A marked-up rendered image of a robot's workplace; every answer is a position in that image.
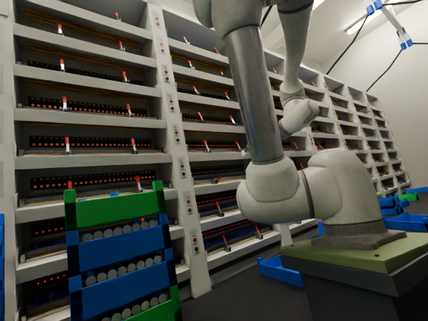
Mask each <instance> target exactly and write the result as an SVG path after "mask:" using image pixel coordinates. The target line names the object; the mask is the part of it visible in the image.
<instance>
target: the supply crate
mask: <svg viewBox="0 0 428 321"><path fill-rule="evenodd" d="M152 185H153V191H151V192H142V193H137V194H127V195H122V196H113V197H104V198H99V199H90V200H85V201H76V190H75V189H72V190H64V211H65V223H66V232H70V231H76V230H79V231H80V230H84V229H90V228H93V227H99V226H103V225H109V224H115V223H119V222H125V221H128V220H134V219H138V218H143V217H149V216H152V215H157V214H161V213H167V209H166V202H165V197H164V189H163V184H162V180H155V181H153V182H152Z"/></svg>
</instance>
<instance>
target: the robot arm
mask: <svg viewBox="0 0 428 321"><path fill-rule="evenodd" d="M192 5H193V9H194V13H195V15H196V17H197V19H198V21H199V22H200V23H201V24H202V25H203V26H205V27H207V28H214V30H215V31H216V33H217V35H218V37H219V38H220V39H221V40H222V41H224V43H225V48H226V52H227V56H228V60H229V65H230V69H231V74H232V79H233V82H234V88H235V91H236V94H237V97H238V103H239V108H240V111H241V116H242V120H243V125H244V128H245V134H246V138H247V142H248V144H247V145H246V148H245V149H244V150H243V151H242V152H241V154H242V156H243V157H244V156H245V155H246V154H248V153H249V152H250V156H251V159H252V161H251V162H250V163H249V165H248V167H247V169H246V180H243V181H241V183H240V184H239V186H238V189H237V192H236V199H237V203H238V208H239V210H240V212H241V214H242V215H243V216H244V217H245V218H247V219H248V220H250V221H253V222H258V223H262V224H284V223H291V222H298V221H302V220H307V219H313V218H314V219H322V223H323V227H324V235H322V236H319V237H317V238H314V239H311V245H322V246H336V247H345V248H358V249H362V250H376V249H378V248H379V247H380V246H383V245H386V244H387V243H390V242H393V241H395V240H398V239H401V238H407V234H406V232H405V231H397V230H390V229H387V227H386V225H385V222H384V220H383V217H382V213H381V209H380V203H379V200H378V196H377V193H376V190H375V186H374V184H373V181H372V179H371V177H370V174H369V172H368V171H367V169H366V167H365V165H364V164H363V163H362V161H361V160H360V159H359V158H358V157H357V156H356V155H355V154H354V153H353V152H351V151H349V150H348V149H346V148H332V149H327V150H322V151H320V152H317V153H316V154H315V155H314V156H312V157H311V159H310V160H309V161H308V168H305V169H303V170H300V171H297V169H296V167H295V165H294V162H293V161H292V160H291V159H290V158H288V157H287V156H286V155H284V153H283V147H282V140H283V139H287V138H288V137H289V136H291V135H293V134H294V133H295V132H298V131H300V130H302V129H304V128H305V127H306V126H307V125H309V124H310V123H311V122H312V121H314V120H315V119H316V117H317V116H318V114H319V113H320V109H319V107H318V104H317V103H316V102H315V101H314V100H312V99H305V92H304V86H303V82H302V81H301V80H300V79H298V70H299V67H300V65H301V62H302V60H303V57H304V52H305V48H306V41H307V36H308V29H309V25H310V18H311V13H312V9H313V5H314V0H192ZM271 5H276V6H277V10H278V15H279V18H280V22H281V25H282V29H283V34H284V38H285V45H286V61H285V79H284V82H283V83H282V84H281V85H280V100H281V104H282V107H283V118H282V119H281V120H279V121H277V117H276V111H275V105H274V101H273V95H272V91H271V85H270V81H269V75H268V69H267V66H266V59H265V55H264V49H263V46H262V40H261V36H260V26H261V23H262V13H263V8H265V7H267V6H271Z"/></svg>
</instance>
